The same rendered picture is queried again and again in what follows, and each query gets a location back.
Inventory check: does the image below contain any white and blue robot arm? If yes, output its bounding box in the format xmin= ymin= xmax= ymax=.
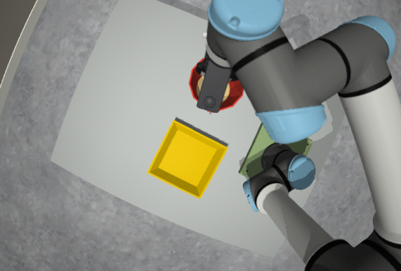
xmin=196 ymin=0 xmax=401 ymax=271

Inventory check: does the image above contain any yellow square tray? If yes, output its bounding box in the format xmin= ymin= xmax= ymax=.
xmin=147 ymin=119 xmax=227 ymax=199

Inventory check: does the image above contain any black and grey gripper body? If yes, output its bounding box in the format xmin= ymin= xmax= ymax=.
xmin=200 ymin=51 xmax=235 ymax=79

